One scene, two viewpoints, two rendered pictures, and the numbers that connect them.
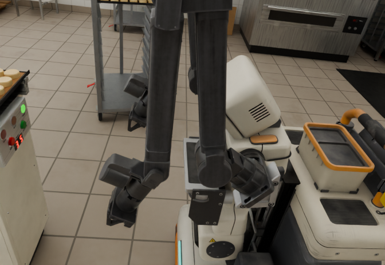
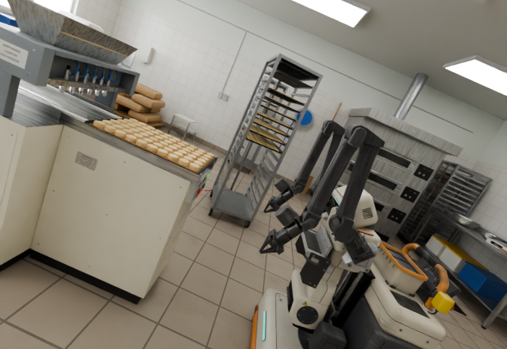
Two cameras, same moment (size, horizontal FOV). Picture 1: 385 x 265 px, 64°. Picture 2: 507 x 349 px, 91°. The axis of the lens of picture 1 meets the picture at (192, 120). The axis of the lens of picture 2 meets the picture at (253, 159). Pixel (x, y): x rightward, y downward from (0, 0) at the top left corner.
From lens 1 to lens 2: 0.54 m
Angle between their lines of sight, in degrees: 23
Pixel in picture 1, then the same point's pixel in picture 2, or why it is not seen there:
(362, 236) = (419, 320)
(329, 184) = (396, 282)
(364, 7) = (404, 205)
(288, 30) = not seen: hidden behind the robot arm
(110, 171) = (285, 212)
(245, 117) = (358, 213)
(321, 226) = (391, 304)
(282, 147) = (376, 240)
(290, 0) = not seen: hidden behind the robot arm
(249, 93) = (365, 199)
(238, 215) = (329, 288)
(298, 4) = not seen: hidden behind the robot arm
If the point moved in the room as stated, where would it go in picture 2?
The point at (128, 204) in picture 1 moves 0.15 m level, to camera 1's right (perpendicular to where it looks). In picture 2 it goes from (284, 237) to (318, 255)
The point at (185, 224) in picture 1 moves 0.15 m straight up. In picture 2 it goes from (271, 301) to (281, 281)
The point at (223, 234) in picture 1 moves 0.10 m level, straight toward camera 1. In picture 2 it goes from (314, 301) to (310, 313)
